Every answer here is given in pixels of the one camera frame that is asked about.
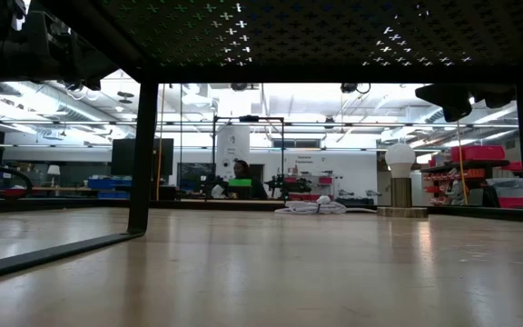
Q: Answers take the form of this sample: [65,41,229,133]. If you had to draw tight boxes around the black background frame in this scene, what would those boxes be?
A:
[212,115,286,183]

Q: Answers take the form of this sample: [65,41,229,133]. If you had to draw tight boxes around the black monitor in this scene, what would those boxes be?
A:
[110,137,175,178]

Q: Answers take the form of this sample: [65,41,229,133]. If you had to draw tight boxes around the blue storage bins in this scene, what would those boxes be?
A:
[87,177,133,200]

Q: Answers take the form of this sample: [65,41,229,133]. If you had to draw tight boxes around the black storage rack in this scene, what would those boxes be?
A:
[419,158,523,209]

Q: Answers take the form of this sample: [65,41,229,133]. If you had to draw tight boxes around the person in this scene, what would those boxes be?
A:
[211,158,270,200]

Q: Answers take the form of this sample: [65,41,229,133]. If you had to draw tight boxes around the clear storage bin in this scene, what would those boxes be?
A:
[488,176,523,199]

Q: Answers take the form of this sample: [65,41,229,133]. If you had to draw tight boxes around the red storage bin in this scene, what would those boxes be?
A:
[449,144,507,164]
[498,196,523,210]

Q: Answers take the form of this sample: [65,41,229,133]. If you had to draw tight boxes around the black perforated metal shelf riser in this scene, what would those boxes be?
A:
[0,0,523,285]

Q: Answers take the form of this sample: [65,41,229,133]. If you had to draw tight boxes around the white bulb lamp wooden base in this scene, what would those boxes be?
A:
[376,142,429,219]

